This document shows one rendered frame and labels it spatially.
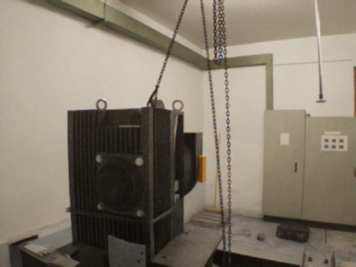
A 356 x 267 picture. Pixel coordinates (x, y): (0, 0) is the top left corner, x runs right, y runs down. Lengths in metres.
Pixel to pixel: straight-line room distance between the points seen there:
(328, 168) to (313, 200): 0.52
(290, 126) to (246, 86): 1.00
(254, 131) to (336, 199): 1.61
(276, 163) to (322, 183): 0.72
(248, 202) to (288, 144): 1.23
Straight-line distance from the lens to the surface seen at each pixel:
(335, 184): 4.06
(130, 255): 1.12
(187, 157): 1.54
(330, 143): 3.98
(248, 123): 4.33
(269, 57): 4.29
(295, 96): 4.24
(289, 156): 4.01
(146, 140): 1.13
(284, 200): 4.14
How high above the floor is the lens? 1.53
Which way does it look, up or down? 2 degrees down
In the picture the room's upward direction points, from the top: straight up
